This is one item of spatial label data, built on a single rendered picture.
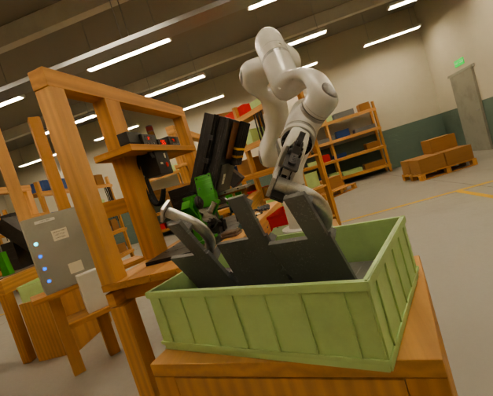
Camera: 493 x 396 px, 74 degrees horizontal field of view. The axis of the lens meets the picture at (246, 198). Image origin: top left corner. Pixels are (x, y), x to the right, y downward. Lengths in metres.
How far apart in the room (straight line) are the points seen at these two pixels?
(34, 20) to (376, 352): 6.50
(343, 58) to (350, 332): 11.12
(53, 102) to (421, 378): 1.70
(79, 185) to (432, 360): 1.51
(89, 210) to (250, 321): 1.14
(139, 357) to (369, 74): 10.76
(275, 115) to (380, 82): 10.37
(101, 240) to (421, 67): 11.26
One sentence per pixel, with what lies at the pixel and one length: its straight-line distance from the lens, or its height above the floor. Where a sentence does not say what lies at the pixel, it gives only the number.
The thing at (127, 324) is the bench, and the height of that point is 0.67.
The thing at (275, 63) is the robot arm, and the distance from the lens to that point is 1.00.
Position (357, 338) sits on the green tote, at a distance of 0.66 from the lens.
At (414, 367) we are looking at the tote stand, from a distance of 0.71.
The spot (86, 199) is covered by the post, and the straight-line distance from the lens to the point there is 1.70.
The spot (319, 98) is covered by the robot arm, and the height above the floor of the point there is 1.31.
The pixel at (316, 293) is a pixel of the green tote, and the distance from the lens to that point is 0.64.
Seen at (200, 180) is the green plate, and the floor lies 1.24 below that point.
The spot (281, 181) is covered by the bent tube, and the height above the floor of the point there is 1.15.
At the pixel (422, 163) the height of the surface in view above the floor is 0.35.
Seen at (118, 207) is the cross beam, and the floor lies 1.23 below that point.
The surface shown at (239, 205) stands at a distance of 0.76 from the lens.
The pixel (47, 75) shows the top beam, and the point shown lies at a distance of 1.85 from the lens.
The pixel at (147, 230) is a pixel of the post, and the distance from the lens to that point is 2.01.
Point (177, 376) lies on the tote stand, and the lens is 0.96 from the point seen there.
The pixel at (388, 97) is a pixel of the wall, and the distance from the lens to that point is 11.60.
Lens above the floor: 1.19
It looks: 4 degrees down
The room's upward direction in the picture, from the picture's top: 17 degrees counter-clockwise
